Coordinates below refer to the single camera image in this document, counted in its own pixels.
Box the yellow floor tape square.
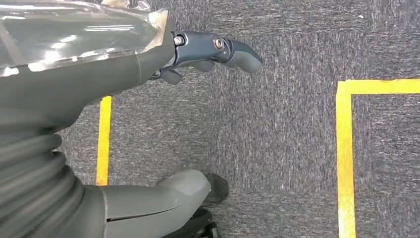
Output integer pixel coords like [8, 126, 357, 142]
[96, 96, 112, 186]
[335, 78, 420, 238]

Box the black robot foot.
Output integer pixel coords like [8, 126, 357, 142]
[160, 173, 230, 238]

